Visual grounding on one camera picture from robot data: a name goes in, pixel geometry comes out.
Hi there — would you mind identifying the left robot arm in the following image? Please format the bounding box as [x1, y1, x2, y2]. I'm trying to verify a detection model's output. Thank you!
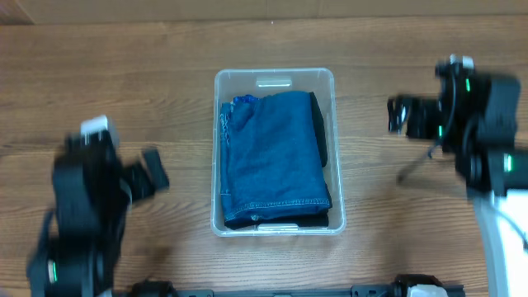
[26, 130, 169, 296]

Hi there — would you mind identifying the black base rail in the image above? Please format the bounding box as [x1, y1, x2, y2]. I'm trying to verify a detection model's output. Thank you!
[110, 273, 467, 297]

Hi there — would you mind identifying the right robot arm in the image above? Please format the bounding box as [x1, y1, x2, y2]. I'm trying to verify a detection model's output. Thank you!
[387, 55, 527, 296]

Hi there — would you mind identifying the blue sequin cloth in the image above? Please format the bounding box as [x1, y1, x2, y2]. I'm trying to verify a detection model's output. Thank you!
[232, 94, 260, 105]

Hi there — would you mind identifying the black cloth long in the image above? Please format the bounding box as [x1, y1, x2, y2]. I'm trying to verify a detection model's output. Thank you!
[309, 92, 328, 167]

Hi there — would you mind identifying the blue terry towel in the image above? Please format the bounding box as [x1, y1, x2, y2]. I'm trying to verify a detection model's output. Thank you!
[220, 91, 329, 229]

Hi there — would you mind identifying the clear plastic container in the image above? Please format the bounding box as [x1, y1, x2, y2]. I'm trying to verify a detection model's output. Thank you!
[210, 68, 347, 237]

